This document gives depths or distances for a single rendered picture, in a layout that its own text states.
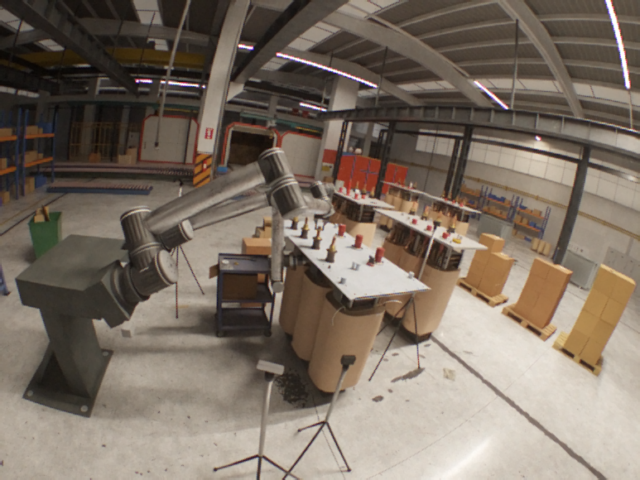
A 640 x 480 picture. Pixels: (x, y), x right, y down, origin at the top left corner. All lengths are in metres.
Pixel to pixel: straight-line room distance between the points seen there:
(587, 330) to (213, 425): 5.74
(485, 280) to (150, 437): 6.33
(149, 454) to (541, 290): 6.27
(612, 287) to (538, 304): 1.61
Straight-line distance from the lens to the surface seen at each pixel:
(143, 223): 1.61
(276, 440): 2.51
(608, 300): 5.74
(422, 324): 3.82
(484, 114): 11.05
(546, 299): 6.03
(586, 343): 5.92
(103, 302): 1.69
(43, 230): 5.16
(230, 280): 2.99
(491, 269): 6.44
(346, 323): 2.15
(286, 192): 1.40
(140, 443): 2.54
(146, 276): 1.55
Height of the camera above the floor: 2.16
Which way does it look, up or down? 17 degrees down
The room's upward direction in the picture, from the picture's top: 11 degrees clockwise
